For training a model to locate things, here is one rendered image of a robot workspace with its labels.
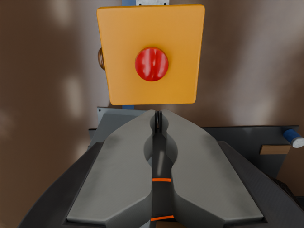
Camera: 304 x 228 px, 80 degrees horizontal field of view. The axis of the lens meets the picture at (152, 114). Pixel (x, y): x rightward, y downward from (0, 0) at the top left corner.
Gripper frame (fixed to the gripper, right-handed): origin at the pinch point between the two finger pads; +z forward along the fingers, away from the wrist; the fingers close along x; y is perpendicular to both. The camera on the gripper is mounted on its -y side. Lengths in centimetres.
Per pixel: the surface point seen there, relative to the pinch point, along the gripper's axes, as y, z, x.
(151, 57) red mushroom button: -1.6, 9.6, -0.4
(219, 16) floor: -1, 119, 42
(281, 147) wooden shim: 104, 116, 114
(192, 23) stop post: -4.7, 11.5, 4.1
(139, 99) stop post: 4.5, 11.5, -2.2
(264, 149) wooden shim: 106, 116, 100
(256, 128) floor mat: 84, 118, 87
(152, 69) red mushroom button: -0.2, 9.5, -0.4
